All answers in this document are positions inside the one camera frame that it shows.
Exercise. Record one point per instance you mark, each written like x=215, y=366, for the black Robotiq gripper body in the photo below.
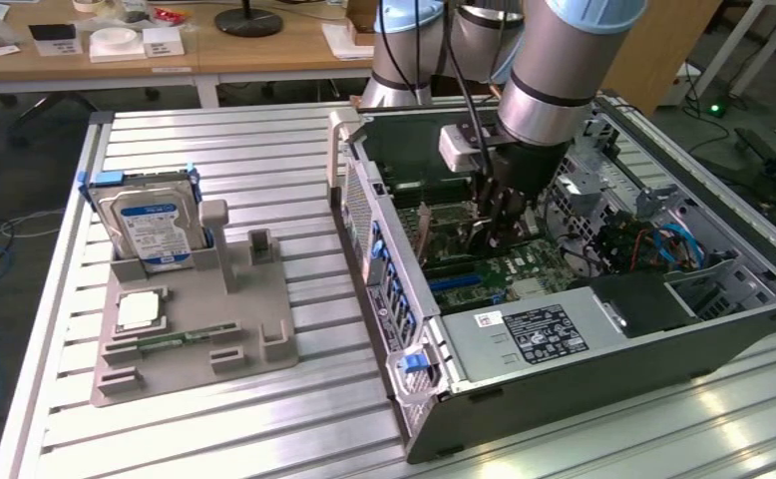
x=530, y=167

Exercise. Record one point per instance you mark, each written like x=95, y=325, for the white table frame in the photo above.
x=739, y=45

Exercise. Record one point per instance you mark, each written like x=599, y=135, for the hard disk with blue caddy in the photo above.
x=150, y=224

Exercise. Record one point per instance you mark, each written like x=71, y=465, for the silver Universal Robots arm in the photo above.
x=553, y=90

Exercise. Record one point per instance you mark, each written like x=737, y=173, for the green indicator light device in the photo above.
x=714, y=108

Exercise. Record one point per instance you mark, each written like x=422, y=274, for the wooden desk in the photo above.
x=259, y=55

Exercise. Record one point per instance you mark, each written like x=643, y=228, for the grey power supply unit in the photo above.
x=493, y=349

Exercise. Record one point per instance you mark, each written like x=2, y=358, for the open grey PC case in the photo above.
x=559, y=394

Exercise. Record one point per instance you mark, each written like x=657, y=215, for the red small package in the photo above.
x=169, y=16

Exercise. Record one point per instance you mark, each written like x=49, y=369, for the black round lamp base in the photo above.
x=247, y=22

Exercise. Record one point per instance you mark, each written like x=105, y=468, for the stack of white papers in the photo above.
x=346, y=42

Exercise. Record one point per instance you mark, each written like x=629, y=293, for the green motherboard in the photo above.
x=513, y=272

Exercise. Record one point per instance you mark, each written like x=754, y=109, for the white box with round dish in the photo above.
x=117, y=45

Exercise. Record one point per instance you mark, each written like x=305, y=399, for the green RAM stick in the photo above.
x=167, y=339

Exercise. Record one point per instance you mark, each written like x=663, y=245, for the metal disk bay cage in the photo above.
x=593, y=199

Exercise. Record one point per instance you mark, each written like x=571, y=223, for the grey plastic parts rack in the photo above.
x=187, y=299

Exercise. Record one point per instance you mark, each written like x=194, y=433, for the blue expansion slot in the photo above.
x=454, y=283

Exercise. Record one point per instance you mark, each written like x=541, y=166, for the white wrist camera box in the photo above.
x=458, y=147

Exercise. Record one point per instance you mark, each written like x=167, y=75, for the blue case latch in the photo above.
x=413, y=361

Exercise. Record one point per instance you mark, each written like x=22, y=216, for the graphics card with metal bracket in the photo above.
x=446, y=227

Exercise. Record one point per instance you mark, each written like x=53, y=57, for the black chair base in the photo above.
x=47, y=107

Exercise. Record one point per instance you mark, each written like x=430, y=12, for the plain white box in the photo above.
x=163, y=42

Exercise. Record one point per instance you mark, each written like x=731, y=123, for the wooden cabinet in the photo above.
x=666, y=50

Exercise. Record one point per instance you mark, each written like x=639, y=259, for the white box with black top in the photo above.
x=54, y=40

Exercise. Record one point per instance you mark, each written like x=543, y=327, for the silver CPU chip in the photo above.
x=137, y=312

